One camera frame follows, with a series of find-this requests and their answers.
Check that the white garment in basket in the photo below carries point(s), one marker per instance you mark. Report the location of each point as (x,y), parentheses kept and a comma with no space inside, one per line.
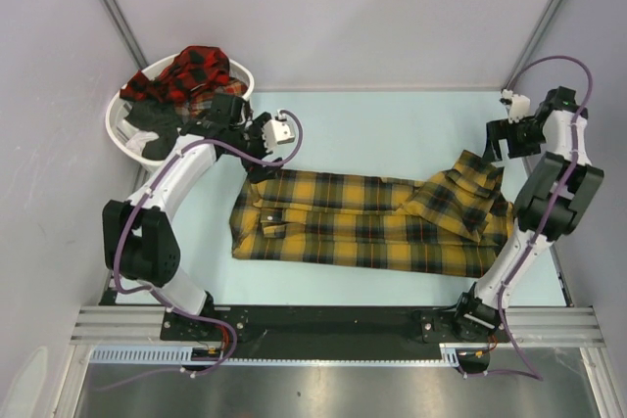
(137,143)

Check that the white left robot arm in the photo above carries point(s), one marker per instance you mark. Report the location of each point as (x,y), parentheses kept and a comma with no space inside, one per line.
(139,242)

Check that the red black checkered shirt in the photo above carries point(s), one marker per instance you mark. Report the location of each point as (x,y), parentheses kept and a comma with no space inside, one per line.
(195,70)

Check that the yellow plaid long sleeve shirt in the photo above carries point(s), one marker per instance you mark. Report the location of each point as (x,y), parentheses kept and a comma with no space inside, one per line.
(454,223)

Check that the aluminium frame rail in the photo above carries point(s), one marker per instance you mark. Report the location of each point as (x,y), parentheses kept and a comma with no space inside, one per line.
(135,325)

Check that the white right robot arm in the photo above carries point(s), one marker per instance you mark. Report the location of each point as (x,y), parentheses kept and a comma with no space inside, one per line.
(550,204)

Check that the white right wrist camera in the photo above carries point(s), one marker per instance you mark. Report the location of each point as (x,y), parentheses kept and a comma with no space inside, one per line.
(517,106)

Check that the dark grey garment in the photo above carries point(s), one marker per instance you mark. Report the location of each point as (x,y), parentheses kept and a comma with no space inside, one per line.
(165,119)

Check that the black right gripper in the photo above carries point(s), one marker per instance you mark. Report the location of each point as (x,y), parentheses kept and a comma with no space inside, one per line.
(502,130)

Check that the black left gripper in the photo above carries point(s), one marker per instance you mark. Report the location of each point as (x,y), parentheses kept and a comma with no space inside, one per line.
(257,129)

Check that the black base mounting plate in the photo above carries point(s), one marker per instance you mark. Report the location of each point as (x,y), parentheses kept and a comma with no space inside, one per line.
(345,333)

